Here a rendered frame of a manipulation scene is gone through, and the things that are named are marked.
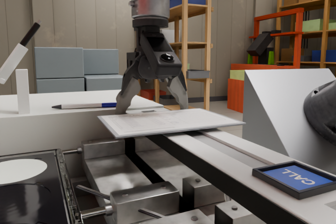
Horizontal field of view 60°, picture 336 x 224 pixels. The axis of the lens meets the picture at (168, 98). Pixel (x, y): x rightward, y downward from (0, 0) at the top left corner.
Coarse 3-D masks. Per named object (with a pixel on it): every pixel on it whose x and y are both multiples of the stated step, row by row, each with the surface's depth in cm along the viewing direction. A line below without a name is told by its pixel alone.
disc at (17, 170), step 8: (8, 160) 49; (16, 160) 49; (24, 160) 49; (32, 160) 49; (40, 160) 49; (0, 168) 46; (8, 168) 46; (16, 168) 46; (24, 168) 46; (32, 168) 46; (40, 168) 46; (0, 176) 43; (8, 176) 43; (16, 176) 43; (24, 176) 43; (32, 176) 43
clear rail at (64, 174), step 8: (56, 152) 53; (56, 160) 50; (64, 160) 49; (64, 168) 45; (64, 176) 42; (64, 184) 39; (64, 192) 37; (72, 192) 37; (72, 200) 35; (72, 208) 33; (72, 216) 31; (80, 216) 32
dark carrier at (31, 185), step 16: (0, 160) 49; (48, 160) 49; (48, 176) 42; (0, 192) 38; (16, 192) 38; (32, 192) 38; (48, 192) 38; (0, 208) 34; (16, 208) 34; (32, 208) 34; (48, 208) 34; (64, 208) 34
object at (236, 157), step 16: (128, 112) 60; (192, 144) 38; (208, 144) 39; (224, 144) 39; (240, 144) 38; (256, 144) 38; (208, 160) 32; (224, 160) 32; (240, 160) 33; (256, 160) 33; (272, 160) 32; (288, 160) 32; (240, 176) 28; (272, 192) 24; (288, 208) 22; (304, 208) 22; (320, 208) 22
